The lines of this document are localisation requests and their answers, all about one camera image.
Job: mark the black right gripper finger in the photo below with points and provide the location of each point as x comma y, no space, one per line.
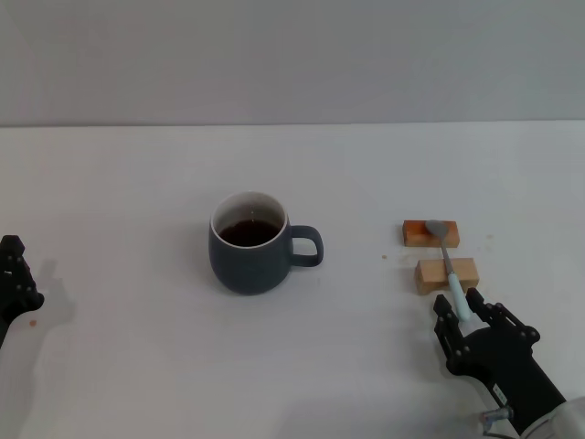
450,338
507,318

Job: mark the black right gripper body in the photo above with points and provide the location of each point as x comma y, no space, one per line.
498,361

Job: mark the reddish brown wooden block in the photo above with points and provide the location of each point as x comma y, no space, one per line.
416,234

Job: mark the light wooden notched block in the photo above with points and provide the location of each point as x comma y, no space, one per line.
429,273

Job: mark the dark grey coffee mug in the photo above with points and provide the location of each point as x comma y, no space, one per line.
247,270

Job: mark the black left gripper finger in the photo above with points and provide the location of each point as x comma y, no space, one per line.
16,288

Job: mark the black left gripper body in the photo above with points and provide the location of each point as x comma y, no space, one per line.
5,330

